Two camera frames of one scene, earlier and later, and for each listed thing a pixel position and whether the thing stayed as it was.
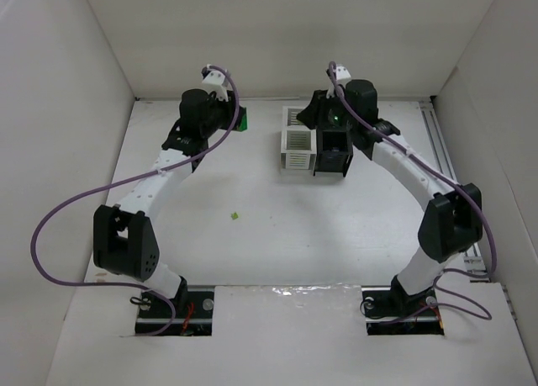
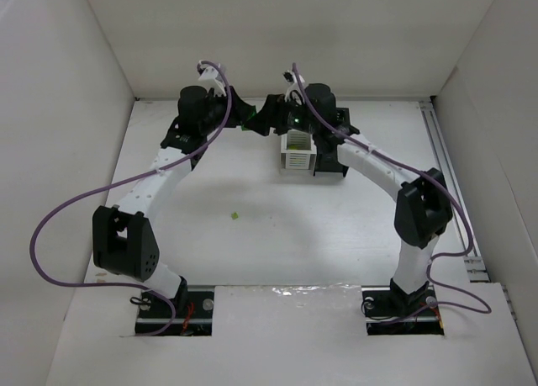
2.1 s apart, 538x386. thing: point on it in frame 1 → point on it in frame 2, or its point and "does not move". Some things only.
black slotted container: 334,150 does not move
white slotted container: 298,141 does not move
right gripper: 333,134 → 279,110
